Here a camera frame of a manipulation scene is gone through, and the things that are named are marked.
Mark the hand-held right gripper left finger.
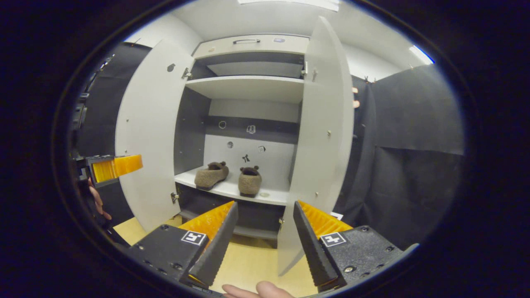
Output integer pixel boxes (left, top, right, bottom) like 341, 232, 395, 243
125, 201, 239, 289

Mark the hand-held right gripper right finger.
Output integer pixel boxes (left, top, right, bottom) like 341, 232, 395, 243
293, 200, 405, 292

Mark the white shoe cabinet door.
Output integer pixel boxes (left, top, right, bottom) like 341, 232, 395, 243
115, 39, 195, 232
277, 17, 355, 276

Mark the brown fuzzy slipper shoe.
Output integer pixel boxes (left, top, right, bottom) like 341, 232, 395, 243
238, 166, 262, 197
195, 161, 229, 191

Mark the white grey shoe cabinet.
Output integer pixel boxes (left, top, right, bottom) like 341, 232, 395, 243
172, 34, 311, 249

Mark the white cabinet shelf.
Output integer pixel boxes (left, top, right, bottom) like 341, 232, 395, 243
174, 166, 290, 206
185, 76, 305, 104

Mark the black backdrop cloth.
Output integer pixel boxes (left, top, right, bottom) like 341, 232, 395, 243
75, 41, 152, 226
333, 64, 464, 251

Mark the ceiling light panel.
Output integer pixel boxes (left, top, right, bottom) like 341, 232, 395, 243
409, 45, 435, 65

